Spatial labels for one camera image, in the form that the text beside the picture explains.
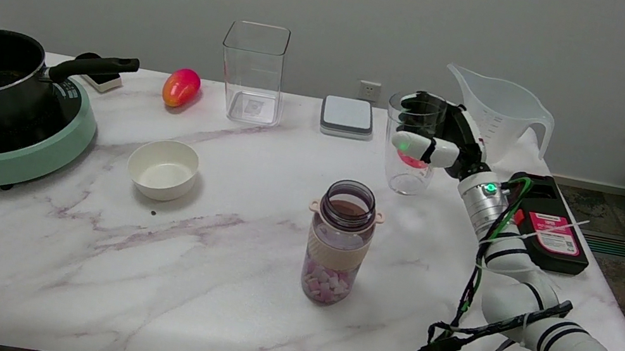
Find red coaster with figurines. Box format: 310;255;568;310
395;150;432;172

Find small white black device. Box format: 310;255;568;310
71;51;128;97

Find small clear measuring cup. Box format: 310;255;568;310
373;89;452;200

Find red orange mango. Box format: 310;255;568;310
160;65;203;112

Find green induction cooker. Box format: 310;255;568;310
0;64;105;207

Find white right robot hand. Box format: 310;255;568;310
386;87;503;186

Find black box pink label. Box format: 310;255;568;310
493;169;603;278

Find white bowl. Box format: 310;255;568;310
122;134;203;207

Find grey white kitchen scale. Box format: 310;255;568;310
317;93;379;143

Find clear square container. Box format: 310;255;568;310
210;18;296;129

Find white wall socket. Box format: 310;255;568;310
357;79;382;104

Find bottle with pink candies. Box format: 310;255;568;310
293;174;391;314

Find floor vent grille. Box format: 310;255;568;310
579;230;625;259

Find large clear plastic pitcher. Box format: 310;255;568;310
431;63;562;176

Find green cable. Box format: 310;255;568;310
456;169;536;321

